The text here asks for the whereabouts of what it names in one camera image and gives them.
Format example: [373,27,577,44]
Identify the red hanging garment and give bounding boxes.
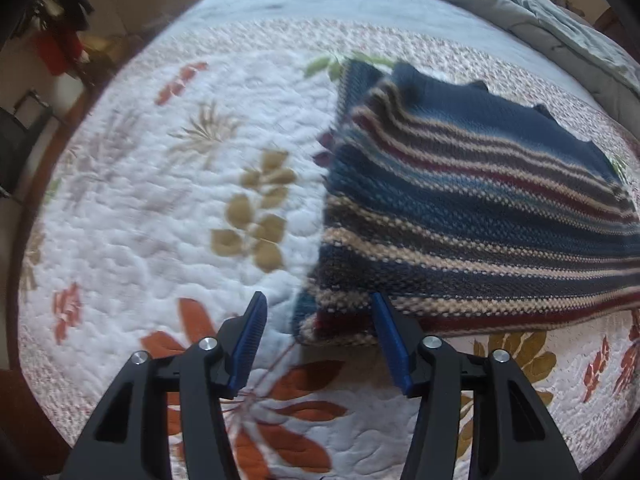
[35,30,88,76]

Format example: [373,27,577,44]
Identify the floral quilted bedspread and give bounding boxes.
[17,0,640,480]

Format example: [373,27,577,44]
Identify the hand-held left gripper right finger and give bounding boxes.
[371,292,583,480]

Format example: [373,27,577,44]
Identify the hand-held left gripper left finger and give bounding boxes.
[60,291,268,480]

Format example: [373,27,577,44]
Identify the grey comforter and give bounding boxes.
[345,0,640,126]

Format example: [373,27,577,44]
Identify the black chair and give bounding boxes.
[0,90,53,201]

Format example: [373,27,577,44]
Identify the striped knit sweater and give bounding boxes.
[291,58,640,347]

